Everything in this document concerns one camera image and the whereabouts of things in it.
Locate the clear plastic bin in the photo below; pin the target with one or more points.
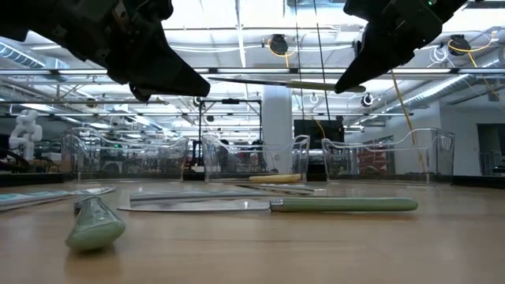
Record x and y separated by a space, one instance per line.
394 158
98 158
252 161

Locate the person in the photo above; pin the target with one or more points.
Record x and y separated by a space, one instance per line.
224 144
256 145

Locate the black frame stand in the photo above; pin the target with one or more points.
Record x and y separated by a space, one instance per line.
230 101

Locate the white structural column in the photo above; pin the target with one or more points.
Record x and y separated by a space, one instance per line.
276 118

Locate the silver ventilation duct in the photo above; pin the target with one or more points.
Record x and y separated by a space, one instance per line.
19 57
434 92

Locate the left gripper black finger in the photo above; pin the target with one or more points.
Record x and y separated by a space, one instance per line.
169 75
144 96

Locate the black monitor screen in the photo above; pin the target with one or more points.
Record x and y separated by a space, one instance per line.
333 132

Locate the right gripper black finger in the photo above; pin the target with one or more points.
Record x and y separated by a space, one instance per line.
367 71

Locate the white humanoid robot figure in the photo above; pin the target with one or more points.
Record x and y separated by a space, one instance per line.
25 132

